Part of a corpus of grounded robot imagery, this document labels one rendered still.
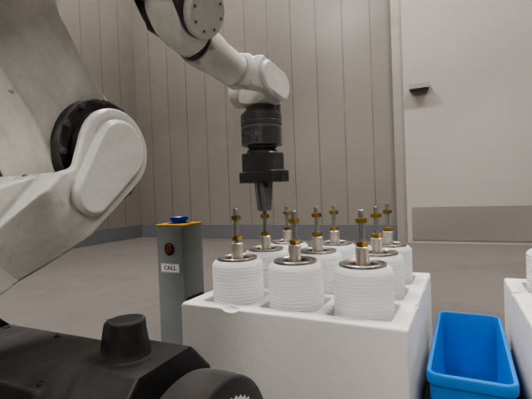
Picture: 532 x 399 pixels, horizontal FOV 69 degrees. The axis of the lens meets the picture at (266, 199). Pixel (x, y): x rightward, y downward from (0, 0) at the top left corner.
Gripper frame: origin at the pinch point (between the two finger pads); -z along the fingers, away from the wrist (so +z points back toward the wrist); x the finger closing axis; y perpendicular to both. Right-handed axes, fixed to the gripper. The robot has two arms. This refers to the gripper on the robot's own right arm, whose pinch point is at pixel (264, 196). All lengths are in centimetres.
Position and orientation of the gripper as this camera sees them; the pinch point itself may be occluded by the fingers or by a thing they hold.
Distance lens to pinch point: 83.8
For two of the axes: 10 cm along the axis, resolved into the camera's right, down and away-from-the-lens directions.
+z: -0.4, -10.0, -0.1
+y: 6.5, -0.3, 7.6
